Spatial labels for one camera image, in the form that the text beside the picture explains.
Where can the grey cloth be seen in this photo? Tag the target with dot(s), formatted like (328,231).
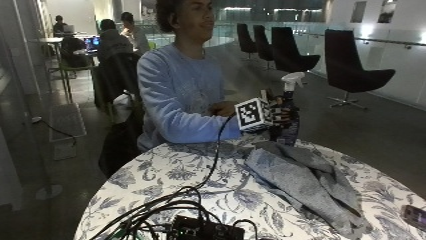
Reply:
(301,176)

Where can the chair with black jacket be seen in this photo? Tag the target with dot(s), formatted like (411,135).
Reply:
(120,110)

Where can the grey floor mat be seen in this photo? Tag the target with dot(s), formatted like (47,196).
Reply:
(67,121)

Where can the black electronics box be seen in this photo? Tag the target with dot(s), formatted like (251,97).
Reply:
(207,230)

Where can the laptop with blue screen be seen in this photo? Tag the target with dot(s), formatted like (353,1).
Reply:
(92,42)

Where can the person in blue sweatshirt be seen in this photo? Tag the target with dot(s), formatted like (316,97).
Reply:
(178,86)

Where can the dark smartphone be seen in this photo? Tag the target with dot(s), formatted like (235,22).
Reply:
(415,216)

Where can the blue floral tablecloth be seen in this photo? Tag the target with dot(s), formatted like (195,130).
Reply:
(178,173)

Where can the white marker cube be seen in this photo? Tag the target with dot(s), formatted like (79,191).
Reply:
(253,115)

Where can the dark spray bottle white trigger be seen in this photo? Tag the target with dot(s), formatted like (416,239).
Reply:
(289,100)

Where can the black swivel lounge chair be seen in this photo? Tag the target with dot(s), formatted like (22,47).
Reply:
(351,66)
(288,50)
(245,38)
(263,43)

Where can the white background table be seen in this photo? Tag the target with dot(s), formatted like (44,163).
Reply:
(51,40)

